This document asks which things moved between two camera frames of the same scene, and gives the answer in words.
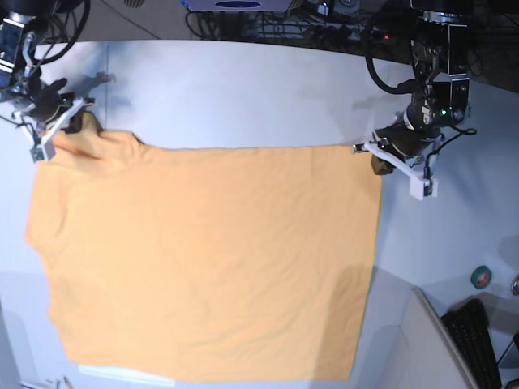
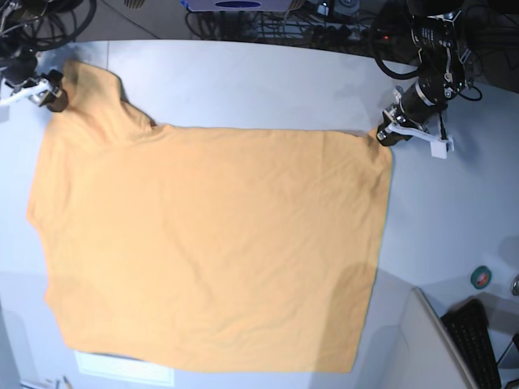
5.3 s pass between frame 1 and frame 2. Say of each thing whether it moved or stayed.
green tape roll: stayed
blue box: stayed
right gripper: moved
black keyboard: stayed
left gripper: moved
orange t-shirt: moved
